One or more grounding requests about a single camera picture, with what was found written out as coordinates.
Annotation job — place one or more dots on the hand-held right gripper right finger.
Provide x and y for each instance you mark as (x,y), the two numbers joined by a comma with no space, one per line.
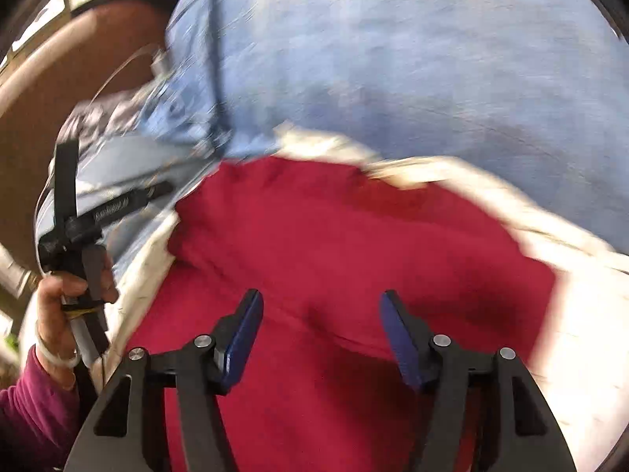
(398,334)

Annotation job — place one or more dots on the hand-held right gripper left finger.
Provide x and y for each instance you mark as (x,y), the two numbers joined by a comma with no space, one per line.
(243,334)

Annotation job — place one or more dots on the red garment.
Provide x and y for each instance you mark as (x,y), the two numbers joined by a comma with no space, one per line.
(319,255)

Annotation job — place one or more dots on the person's left hand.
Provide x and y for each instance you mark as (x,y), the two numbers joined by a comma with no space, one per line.
(49,314)

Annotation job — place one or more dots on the brown wooden headboard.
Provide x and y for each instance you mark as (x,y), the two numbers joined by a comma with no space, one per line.
(34,157)

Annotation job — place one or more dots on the grey-blue star-print bedding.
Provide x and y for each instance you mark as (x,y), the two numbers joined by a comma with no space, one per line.
(132,157)

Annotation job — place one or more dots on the cream leaf-print blanket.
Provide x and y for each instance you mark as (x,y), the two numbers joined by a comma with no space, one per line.
(580,354)

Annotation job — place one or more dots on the blue plaid duvet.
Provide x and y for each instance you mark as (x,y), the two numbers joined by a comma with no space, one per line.
(393,59)

